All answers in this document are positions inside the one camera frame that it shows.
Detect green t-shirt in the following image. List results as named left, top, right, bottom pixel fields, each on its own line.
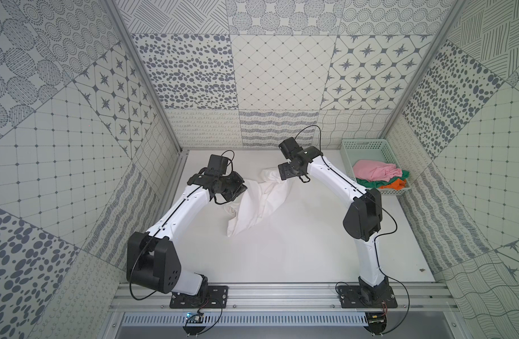
left=356, top=169, right=411, bottom=189

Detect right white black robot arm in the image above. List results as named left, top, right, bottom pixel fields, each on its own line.
left=279, top=138, right=390, bottom=307

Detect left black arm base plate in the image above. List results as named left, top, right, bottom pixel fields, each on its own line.
left=170, top=285, right=229, bottom=309

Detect left green circuit board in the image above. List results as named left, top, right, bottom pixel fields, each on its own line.
left=185, top=313, right=204, bottom=326

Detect right black circuit board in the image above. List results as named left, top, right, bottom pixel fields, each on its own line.
left=366, top=313, right=387, bottom=336

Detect white t-shirt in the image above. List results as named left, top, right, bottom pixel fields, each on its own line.
left=224, top=168, right=291, bottom=237

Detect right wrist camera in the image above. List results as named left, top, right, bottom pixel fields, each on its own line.
left=279, top=137, right=303, bottom=160

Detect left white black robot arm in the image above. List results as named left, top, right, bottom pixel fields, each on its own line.
left=126, top=171, right=248, bottom=299

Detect aluminium mounting rail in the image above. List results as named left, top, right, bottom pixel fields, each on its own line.
left=109, top=282, right=457, bottom=312

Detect orange t-shirt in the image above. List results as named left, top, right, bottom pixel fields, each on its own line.
left=380, top=178, right=406, bottom=191

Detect pink t-shirt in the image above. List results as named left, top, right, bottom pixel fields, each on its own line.
left=352, top=160, right=403, bottom=182

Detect right black camera cable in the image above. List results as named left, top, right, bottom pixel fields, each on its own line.
left=294, top=124, right=323, bottom=149

